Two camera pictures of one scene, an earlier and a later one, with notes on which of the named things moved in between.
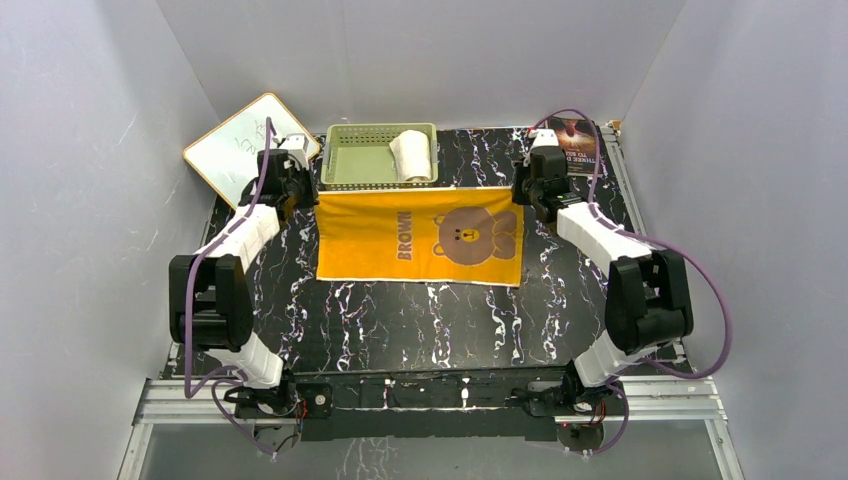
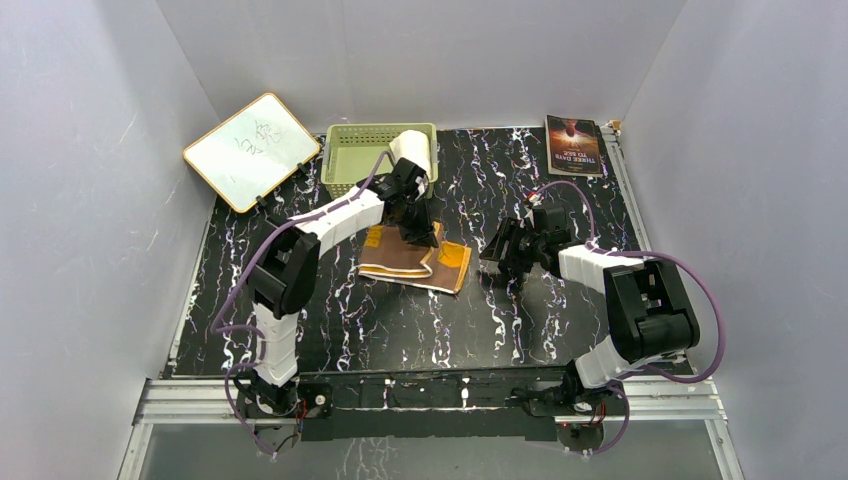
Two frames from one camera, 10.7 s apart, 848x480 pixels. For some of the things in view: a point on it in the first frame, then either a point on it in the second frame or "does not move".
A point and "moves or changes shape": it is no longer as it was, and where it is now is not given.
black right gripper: (522, 170) → (510, 230)
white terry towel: (412, 155) does not move
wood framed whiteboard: (227, 156) does not move
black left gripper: (307, 177) → (424, 235)
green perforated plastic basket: (360, 157) does not move
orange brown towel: (464, 236) moves or changes shape
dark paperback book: (578, 139) does not move
